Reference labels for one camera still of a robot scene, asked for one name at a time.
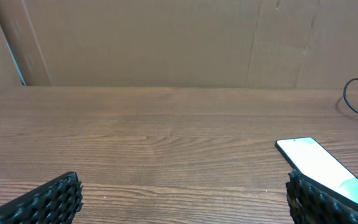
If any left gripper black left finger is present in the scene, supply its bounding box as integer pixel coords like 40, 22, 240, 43
0, 172, 83, 224

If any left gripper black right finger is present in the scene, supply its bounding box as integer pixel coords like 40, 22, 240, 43
285, 169, 358, 224

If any blue Galaxy smartphone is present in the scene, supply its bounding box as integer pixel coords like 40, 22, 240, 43
275, 137, 358, 209

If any brown cardboard backdrop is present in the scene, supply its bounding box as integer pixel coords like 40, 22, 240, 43
0, 0, 358, 89

